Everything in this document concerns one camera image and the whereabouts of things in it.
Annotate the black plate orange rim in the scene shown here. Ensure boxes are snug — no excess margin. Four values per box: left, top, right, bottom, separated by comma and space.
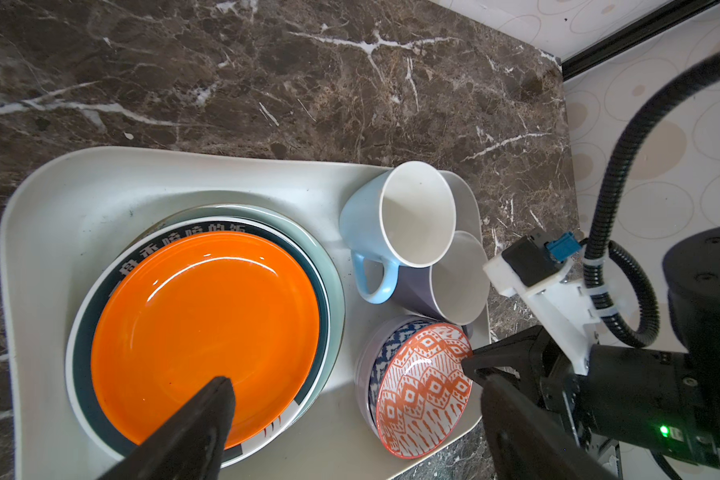
90, 232, 326, 449

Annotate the white plastic bin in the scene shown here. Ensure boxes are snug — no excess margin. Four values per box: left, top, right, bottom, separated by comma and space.
0, 146, 492, 480

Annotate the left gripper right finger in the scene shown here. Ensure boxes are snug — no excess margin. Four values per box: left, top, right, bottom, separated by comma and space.
481, 375, 614, 479

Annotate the white plate dark green rim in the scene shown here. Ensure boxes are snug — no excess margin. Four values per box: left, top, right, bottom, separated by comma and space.
65, 216, 331, 467

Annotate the purple bowl red rim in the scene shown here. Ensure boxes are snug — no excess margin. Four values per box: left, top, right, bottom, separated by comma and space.
355, 314, 472, 460

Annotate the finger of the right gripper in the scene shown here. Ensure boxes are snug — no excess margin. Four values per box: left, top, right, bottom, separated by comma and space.
461, 326, 546, 390

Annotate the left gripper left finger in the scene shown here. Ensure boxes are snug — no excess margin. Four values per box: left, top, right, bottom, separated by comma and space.
101, 376, 236, 479

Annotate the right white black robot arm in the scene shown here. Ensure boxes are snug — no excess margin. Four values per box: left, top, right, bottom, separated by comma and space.
462, 51, 720, 479

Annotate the green floral ceramic plate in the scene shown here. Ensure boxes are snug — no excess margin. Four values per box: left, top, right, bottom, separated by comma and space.
131, 204, 345, 408

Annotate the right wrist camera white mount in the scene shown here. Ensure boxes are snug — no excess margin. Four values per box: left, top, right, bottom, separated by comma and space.
483, 229, 618, 376

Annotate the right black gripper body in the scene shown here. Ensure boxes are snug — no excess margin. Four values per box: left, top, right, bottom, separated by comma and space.
539, 331, 720, 469

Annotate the light blue ceramic mug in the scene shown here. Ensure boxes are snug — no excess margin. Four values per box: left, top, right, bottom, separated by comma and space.
339, 161, 457, 304

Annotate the purple ceramic mug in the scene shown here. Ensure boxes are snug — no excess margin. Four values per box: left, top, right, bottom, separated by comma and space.
392, 231, 490, 326

